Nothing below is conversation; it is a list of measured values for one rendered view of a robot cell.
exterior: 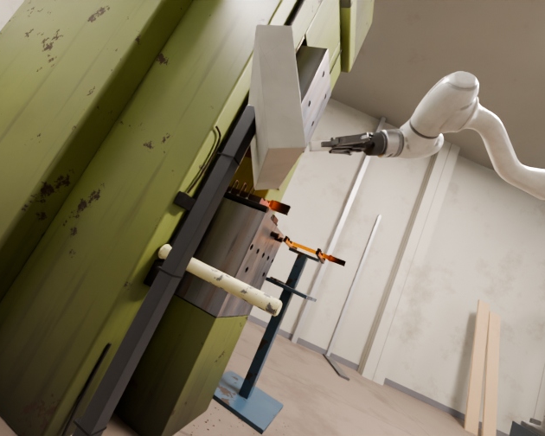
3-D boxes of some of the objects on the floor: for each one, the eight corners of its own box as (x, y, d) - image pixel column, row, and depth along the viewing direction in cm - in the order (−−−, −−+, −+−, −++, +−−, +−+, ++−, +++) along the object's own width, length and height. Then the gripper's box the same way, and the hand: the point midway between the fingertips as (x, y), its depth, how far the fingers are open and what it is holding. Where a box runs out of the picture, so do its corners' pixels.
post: (38, 560, 53) (264, 117, 74) (16, 579, 49) (259, 106, 70) (27, 544, 54) (252, 113, 75) (4, 561, 51) (246, 104, 72)
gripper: (392, 146, 81) (317, 149, 77) (370, 162, 93) (304, 164, 90) (388, 123, 82) (314, 125, 78) (367, 141, 94) (302, 144, 91)
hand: (319, 145), depth 84 cm, fingers closed
